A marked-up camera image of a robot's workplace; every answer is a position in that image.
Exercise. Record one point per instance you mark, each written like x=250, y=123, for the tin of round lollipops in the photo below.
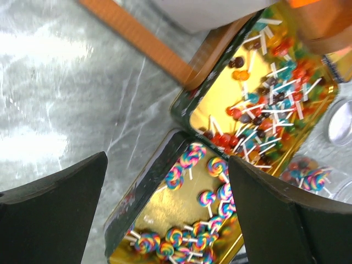
x=263, y=97

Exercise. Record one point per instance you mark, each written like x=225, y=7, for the clear round lid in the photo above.
x=337, y=123

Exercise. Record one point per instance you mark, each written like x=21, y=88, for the tin of swirl lollipops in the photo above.
x=180, y=209

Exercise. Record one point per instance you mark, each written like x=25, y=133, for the clear plastic cup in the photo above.
x=318, y=178

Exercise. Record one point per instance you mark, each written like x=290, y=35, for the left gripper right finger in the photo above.
x=281, y=223

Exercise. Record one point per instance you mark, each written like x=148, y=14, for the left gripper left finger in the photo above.
x=49, y=220

